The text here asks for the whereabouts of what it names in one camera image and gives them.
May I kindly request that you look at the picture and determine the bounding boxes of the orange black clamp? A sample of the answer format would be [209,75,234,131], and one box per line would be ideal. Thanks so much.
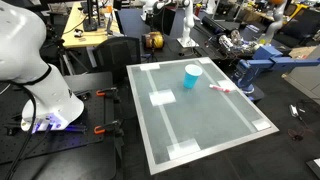
[94,120,123,135]
[96,87,120,102]

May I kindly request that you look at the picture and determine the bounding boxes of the black office chair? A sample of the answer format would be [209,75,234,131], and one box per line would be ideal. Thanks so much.
[93,37,141,84]

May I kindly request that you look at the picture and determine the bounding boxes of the camera tripod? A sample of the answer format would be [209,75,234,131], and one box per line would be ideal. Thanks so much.
[52,39,89,75]

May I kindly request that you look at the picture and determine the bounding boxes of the orange black clamp lower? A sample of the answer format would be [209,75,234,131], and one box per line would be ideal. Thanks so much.
[94,120,123,135]

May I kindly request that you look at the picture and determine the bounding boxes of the black optical breadboard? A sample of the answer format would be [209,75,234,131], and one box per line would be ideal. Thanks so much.
[0,89,116,166]

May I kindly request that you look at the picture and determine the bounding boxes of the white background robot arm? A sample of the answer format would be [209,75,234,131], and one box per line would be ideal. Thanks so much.
[140,0,197,48]

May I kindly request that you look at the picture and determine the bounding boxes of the blue plastic cup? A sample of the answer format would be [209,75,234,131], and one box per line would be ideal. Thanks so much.
[183,64,203,89]

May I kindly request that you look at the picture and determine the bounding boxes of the wooden desk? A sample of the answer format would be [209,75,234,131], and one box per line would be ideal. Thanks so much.
[61,2,123,48]

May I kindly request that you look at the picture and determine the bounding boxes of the red and white marker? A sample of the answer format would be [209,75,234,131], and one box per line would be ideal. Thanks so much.
[209,84,230,93]

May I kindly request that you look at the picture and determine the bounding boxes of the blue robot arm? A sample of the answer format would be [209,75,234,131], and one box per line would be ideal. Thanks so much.
[231,46,320,102]

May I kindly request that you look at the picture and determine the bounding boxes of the orange black clamp upper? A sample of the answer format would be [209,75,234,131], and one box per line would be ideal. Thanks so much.
[96,87,120,102]

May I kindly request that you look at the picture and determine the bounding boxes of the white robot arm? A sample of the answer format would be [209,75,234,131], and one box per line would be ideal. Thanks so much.
[0,0,84,131]

